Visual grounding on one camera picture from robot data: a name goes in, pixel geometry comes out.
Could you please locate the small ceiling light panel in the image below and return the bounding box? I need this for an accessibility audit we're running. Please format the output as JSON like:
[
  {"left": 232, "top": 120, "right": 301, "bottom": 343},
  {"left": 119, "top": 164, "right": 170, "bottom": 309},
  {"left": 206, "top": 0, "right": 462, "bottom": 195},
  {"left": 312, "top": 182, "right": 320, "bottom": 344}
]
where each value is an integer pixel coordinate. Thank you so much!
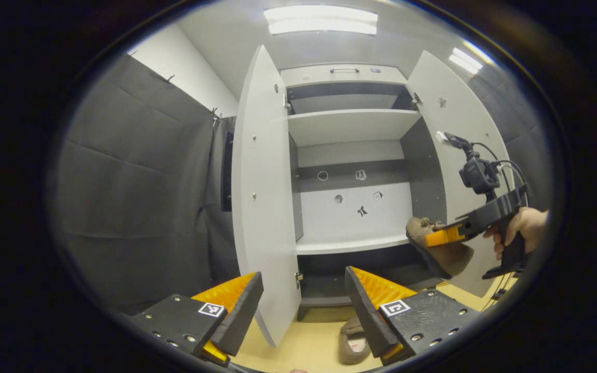
[{"left": 449, "top": 48, "right": 484, "bottom": 75}]

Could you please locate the white grey shoe cabinet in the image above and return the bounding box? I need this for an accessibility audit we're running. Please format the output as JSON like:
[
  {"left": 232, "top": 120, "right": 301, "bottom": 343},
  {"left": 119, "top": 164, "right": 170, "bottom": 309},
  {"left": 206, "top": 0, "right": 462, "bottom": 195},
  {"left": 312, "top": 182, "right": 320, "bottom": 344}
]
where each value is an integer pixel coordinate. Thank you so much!
[{"left": 280, "top": 63, "right": 447, "bottom": 322}]

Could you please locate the brown fuzzy shoe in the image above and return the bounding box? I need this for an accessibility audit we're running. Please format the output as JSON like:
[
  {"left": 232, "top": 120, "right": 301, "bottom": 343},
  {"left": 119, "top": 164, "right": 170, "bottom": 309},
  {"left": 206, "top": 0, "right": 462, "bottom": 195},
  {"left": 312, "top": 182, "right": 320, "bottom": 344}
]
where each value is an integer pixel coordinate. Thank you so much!
[
  {"left": 406, "top": 217, "right": 475, "bottom": 280},
  {"left": 337, "top": 316, "right": 372, "bottom": 365}
]

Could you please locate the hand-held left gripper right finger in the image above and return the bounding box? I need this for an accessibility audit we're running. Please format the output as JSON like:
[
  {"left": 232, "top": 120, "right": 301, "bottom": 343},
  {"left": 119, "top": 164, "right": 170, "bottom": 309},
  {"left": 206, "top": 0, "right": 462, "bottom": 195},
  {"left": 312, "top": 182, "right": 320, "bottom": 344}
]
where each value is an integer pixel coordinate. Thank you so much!
[{"left": 344, "top": 266, "right": 486, "bottom": 366}]

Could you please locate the white shoe cabinet door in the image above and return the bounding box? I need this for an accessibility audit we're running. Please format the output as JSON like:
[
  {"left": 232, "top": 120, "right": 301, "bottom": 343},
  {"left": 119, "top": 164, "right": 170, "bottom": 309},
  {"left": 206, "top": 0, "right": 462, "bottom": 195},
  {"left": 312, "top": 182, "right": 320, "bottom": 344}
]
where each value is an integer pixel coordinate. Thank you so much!
[
  {"left": 405, "top": 50, "right": 517, "bottom": 298},
  {"left": 231, "top": 45, "right": 303, "bottom": 348}
]

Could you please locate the large ceiling light panel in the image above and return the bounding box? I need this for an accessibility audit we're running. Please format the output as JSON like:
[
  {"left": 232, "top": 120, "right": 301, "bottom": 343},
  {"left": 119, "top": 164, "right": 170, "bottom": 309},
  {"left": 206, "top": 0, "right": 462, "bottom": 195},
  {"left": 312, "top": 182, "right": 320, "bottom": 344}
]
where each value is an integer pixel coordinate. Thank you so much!
[{"left": 263, "top": 5, "right": 379, "bottom": 36}]

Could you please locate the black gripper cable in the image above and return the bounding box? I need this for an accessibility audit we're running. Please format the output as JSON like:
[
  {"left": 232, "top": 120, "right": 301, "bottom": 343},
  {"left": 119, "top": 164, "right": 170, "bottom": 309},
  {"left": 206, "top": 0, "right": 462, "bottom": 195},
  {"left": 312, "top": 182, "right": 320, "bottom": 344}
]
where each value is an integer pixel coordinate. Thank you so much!
[{"left": 436, "top": 131, "right": 531, "bottom": 208}]

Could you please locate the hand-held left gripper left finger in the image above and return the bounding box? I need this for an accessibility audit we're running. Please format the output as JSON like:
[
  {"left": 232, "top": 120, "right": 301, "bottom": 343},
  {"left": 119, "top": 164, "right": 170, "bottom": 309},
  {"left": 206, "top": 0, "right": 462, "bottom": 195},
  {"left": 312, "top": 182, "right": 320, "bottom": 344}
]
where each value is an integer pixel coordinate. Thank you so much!
[{"left": 127, "top": 270, "right": 265, "bottom": 367}]

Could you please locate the black door handle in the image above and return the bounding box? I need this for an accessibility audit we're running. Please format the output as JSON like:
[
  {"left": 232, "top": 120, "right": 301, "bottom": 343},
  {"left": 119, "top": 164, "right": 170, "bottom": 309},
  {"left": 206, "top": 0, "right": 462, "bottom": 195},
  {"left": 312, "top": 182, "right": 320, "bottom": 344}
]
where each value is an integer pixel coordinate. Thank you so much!
[{"left": 221, "top": 131, "right": 234, "bottom": 212}]

